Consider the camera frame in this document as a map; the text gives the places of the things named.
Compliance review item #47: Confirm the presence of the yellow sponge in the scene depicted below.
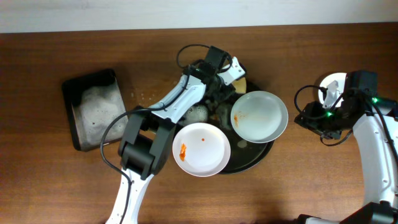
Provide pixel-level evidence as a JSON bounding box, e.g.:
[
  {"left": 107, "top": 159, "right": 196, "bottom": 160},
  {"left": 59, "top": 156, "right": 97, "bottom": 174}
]
[{"left": 232, "top": 77, "right": 247, "bottom": 94}]

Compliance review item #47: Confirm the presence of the white plate bottom left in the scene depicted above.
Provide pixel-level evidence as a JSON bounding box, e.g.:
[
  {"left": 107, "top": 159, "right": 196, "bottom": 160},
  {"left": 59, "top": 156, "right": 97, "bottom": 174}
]
[{"left": 172, "top": 123, "right": 231, "bottom": 177}]

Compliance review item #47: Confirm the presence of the white plate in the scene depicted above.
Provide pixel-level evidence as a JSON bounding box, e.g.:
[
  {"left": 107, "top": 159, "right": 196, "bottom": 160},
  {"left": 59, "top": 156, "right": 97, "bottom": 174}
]
[
  {"left": 318, "top": 73, "right": 346, "bottom": 109},
  {"left": 172, "top": 123, "right": 231, "bottom": 177}
]

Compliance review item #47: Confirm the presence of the left black cable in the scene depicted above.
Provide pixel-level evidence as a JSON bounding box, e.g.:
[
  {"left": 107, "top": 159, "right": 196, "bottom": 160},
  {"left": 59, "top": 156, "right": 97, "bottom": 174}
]
[{"left": 99, "top": 43, "right": 234, "bottom": 224}]

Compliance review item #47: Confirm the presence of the black cable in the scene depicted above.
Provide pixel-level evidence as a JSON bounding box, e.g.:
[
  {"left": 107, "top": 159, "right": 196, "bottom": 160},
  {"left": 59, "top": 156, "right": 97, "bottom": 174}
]
[
  {"left": 294, "top": 84, "right": 398, "bottom": 175},
  {"left": 99, "top": 43, "right": 234, "bottom": 224}
]

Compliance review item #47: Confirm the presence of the right black cable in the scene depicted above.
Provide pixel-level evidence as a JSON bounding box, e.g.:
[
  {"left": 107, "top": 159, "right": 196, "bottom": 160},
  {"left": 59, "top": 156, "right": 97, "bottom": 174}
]
[{"left": 294, "top": 84, "right": 398, "bottom": 175}]

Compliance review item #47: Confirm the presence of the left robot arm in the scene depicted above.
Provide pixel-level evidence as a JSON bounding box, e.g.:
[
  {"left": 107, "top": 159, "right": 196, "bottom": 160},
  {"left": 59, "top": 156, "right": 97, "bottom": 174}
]
[{"left": 104, "top": 46, "right": 246, "bottom": 224}]

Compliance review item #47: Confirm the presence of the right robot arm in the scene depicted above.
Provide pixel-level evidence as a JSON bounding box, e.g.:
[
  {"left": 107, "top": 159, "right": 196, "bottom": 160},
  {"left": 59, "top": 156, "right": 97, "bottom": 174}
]
[{"left": 294, "top": 70, "right": 397, "bottom": 223}]

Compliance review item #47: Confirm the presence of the white plate top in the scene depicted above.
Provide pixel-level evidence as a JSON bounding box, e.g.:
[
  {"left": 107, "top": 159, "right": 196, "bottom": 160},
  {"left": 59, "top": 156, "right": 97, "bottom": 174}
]
[{"left": 318, "top": 73, "right": 346, "bottom": 109}]

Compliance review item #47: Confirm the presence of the black rectangular soap tray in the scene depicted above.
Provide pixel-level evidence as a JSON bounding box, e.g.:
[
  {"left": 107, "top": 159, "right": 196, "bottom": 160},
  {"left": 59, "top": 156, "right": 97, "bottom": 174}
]
[{"left": 62, "top": 68, "right": 126, "bottom": 152}]

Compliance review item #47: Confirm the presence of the black round tray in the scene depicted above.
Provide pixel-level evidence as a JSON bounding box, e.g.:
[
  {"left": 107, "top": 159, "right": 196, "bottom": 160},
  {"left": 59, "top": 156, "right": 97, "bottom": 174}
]
[{"left": 177, "top": 79, "right": 273, "bottom": 174}]

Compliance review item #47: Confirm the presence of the pale blue plate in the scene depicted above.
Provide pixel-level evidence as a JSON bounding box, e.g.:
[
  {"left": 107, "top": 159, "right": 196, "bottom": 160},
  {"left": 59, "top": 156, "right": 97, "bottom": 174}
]
[{"left": 230, "top": 91, "right": 289, "bottom": 144}]

